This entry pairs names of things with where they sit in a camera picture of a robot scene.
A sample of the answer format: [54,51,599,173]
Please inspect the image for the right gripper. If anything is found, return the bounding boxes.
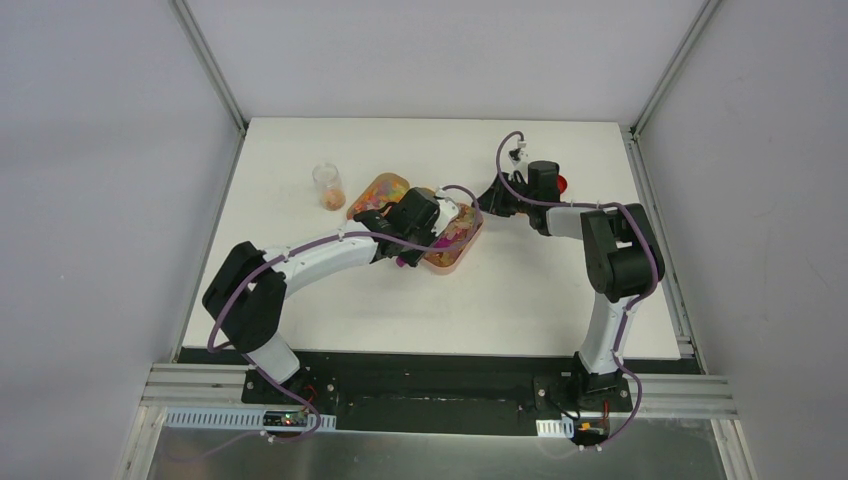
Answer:
[471,172,536,218]

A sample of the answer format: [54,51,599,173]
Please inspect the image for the clear plastic jar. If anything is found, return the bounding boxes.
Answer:
[312,163,346,211]

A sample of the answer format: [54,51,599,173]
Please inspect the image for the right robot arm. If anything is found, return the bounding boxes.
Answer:
[478,160,665,410]

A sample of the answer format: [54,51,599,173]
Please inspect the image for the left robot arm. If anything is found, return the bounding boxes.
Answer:
[201,188,460,405]

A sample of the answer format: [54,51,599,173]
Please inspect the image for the tray of popsicle candies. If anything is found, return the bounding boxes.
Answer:
[423,203,483,275]

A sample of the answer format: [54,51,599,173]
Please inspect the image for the tray of gummy candies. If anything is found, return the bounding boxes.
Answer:
[346,172,410,219]

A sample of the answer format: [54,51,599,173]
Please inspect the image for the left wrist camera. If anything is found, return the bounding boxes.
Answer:
[432,198,461,237]

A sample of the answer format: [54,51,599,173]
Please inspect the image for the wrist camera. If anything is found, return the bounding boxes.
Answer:
[432,198,461,237]
[508,140,529,173]

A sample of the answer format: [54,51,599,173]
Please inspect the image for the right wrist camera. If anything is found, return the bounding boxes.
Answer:
[508,140,529,173]

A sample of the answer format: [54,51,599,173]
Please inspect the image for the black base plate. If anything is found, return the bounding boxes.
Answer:
[241,350,636,436]

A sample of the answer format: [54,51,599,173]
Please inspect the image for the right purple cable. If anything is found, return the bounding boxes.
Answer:
[496,131,664,458]

